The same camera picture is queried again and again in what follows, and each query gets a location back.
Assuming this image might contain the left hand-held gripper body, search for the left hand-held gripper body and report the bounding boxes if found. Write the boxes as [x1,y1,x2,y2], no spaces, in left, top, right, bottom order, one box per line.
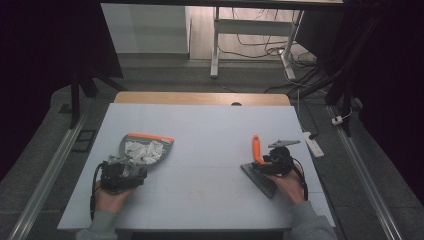
[99,154,145,195]

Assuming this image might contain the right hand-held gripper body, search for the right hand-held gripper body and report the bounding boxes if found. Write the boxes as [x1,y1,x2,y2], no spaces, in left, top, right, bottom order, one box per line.
[267,138,302,178]

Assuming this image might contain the grey brush with orange handle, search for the grey brush with orange handle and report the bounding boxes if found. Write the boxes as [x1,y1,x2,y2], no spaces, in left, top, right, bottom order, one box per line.
[240,134,278,200]

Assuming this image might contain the pile of white paper scraps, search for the pile of white paper scraps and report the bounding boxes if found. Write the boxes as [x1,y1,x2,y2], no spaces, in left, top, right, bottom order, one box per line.
[124,140,165,166]

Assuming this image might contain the grey dustpan with orange edge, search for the grey dustpan with orange edge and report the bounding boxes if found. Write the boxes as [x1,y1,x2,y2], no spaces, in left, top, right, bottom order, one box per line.
[118,132,175,179]

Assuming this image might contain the person's left hand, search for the person's left hand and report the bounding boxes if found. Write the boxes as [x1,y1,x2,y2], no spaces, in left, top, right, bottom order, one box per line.
[94,179,136,215]

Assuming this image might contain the person's right hand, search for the person's right hand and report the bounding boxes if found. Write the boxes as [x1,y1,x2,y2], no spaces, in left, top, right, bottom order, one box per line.
[265,166,306,207]

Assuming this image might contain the white power strip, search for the white power strip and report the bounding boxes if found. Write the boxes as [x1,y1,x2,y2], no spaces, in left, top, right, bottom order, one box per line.
[302,131,325,158]

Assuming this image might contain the black floor plate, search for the black floor plate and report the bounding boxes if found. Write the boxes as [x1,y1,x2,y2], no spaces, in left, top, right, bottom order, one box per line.
[71,128,98,154]

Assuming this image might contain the wooden table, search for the wooden table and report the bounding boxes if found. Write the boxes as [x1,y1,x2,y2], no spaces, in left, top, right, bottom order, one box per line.
[113,91,292,107]

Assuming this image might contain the black metal stand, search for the black metal stand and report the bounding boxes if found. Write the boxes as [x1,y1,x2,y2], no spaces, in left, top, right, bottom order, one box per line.
[293,13,384,138]
[67,63,128,130]

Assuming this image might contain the white cabinet panel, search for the white cabinet panel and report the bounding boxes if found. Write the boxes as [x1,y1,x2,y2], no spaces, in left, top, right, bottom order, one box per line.
[100,3,192,55]

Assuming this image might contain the left hand-held gripper black cable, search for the left hand-held gripper black cable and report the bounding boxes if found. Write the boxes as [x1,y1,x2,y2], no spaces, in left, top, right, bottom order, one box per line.
[89,161,105,222]

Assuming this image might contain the hand-held gripper black cable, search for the hand-held gripper black cable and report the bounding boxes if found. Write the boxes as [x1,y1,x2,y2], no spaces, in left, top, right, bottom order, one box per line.
[89,161,105,222]
[292,157,310,202]

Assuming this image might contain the right hand-held gripper black cable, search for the right hand-held gripper black cable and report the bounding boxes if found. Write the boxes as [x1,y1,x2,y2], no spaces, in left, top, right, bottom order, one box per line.
[292,157,310,202]

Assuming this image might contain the aluminium rail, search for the aluminium rail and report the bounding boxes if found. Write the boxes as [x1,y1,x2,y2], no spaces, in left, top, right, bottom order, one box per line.
[327,105,405,240]
[7,112,88,240]

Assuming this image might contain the black floor cables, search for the black floor cables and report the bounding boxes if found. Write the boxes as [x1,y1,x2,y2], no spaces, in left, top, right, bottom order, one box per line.
[218,8,329,96]

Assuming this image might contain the white desk frame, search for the white desk frame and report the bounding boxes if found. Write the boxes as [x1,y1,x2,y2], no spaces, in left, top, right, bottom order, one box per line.
[209,6,305,81]

